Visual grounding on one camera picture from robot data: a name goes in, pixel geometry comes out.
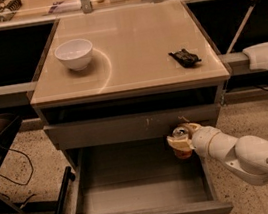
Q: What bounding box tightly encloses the black metal leg bar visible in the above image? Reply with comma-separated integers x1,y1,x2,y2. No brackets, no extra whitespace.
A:
54,166,75,214

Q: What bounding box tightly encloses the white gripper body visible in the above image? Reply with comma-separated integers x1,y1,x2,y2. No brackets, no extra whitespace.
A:
191,126,220,158

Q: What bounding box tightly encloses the white ceramic bowl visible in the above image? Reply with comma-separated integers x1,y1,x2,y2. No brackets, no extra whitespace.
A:
54,38,93,71

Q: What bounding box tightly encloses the closed grey middle drawer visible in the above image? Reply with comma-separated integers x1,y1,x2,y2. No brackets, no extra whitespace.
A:
43,103,220,151

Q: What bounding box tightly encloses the black floor cable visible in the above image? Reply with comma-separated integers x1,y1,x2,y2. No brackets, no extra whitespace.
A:
0,142,37,191

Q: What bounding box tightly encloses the black crumpled snack bag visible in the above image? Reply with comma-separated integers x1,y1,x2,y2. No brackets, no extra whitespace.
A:
169,49,201,68

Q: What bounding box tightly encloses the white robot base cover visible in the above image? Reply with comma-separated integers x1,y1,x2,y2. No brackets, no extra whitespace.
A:
243,42,268,71

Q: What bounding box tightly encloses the grey drawer cabinet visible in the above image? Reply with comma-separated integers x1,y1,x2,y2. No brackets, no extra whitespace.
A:
31,0,229,166

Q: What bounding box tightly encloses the open grey bottom drawer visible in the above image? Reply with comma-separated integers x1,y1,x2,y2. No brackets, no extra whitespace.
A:
70,137,233,214

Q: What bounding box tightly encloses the white stick with black tip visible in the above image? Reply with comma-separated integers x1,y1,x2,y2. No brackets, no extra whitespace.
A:
226,0,260,54

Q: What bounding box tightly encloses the red coke can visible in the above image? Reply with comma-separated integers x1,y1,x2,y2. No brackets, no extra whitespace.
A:
173,127,193,159

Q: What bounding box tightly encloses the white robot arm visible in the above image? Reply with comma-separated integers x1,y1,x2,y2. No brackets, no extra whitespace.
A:
166,122,268,186

